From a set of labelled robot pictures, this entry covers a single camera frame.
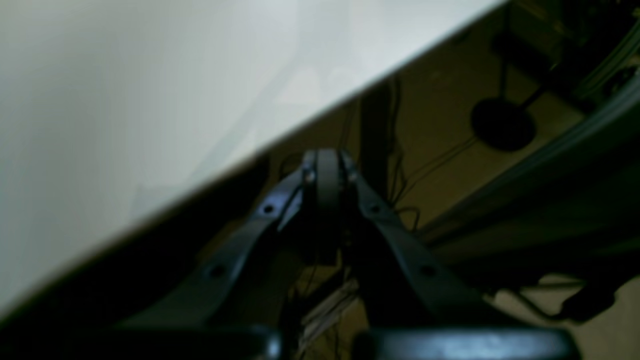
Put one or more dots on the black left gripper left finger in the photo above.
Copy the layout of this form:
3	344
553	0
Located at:
230	307

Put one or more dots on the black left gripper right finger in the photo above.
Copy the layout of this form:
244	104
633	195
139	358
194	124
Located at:
417	309

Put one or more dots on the black round stand base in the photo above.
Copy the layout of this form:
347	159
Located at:
501	125

